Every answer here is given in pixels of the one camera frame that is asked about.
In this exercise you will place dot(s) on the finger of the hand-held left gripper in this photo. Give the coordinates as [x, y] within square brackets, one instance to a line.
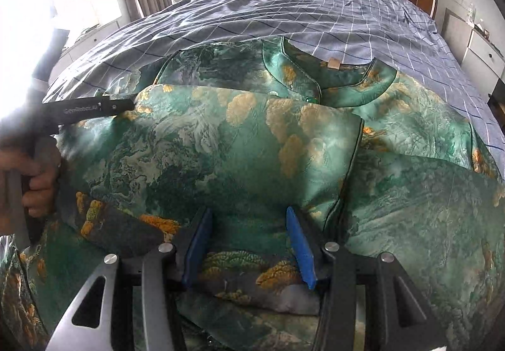
[122, 103]

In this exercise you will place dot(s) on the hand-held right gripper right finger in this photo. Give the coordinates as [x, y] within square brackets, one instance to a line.
[300, 244]

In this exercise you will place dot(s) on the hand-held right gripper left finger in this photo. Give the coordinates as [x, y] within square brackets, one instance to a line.
[197, 244]

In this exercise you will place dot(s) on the green patterned silk jacket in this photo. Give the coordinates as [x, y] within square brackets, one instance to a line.
[236, 157]

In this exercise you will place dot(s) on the person's left hand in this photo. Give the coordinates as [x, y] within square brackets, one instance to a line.
[41, 193]

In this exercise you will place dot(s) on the white low window cabinet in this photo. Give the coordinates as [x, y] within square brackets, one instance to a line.
[98, 33]

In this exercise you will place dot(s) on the blue checked duvet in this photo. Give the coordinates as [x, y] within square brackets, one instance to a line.
[315, 11]

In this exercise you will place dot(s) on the wooden seat chair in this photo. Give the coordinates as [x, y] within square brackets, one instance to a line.
[498, 106]

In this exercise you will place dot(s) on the white desk with drawers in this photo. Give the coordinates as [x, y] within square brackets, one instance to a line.
[483, 53]

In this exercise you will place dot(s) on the clear bottle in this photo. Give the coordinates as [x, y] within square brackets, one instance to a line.
[471, 13]

